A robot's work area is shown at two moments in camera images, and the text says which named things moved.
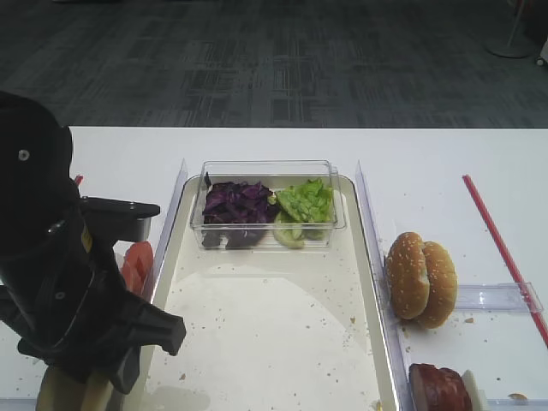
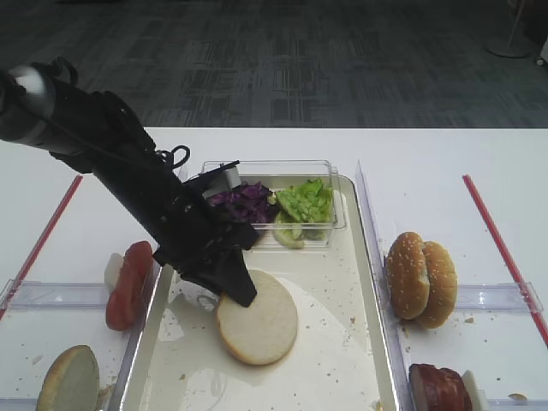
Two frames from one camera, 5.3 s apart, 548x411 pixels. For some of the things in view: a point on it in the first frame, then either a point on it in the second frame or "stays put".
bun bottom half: (60, 391) stays put
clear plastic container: (268, 205) stays put
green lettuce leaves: (303, 212) stays put
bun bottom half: (97, 396) -> (264, 331)
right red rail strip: (509, 264) stays put
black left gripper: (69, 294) -> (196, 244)
